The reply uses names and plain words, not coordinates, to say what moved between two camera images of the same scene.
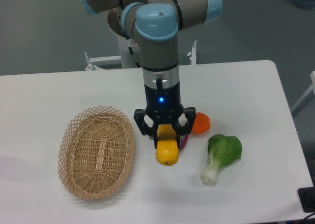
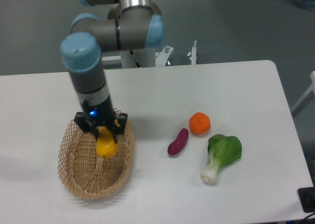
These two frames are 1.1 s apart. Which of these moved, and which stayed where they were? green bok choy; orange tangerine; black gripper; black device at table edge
Moved: black gripper
Stayed: orange tangerine; green bok choy; black device at table edge
